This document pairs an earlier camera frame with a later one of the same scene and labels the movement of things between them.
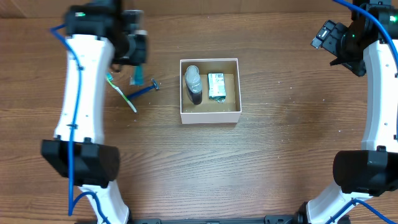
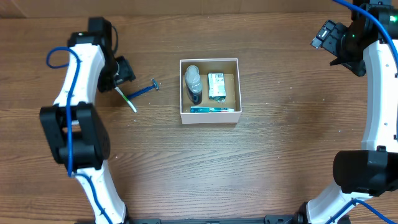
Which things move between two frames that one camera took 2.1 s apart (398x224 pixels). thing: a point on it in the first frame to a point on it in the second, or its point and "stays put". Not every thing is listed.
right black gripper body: x=345 y=46 stays put
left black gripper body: x=130 y=48 to x=115 y=68
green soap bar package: x=217 y=87 stays put
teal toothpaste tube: x=137 y=78 to x=201 y=109
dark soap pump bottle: x=194 y=84 stays put
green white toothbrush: x=109 y=78 stays put
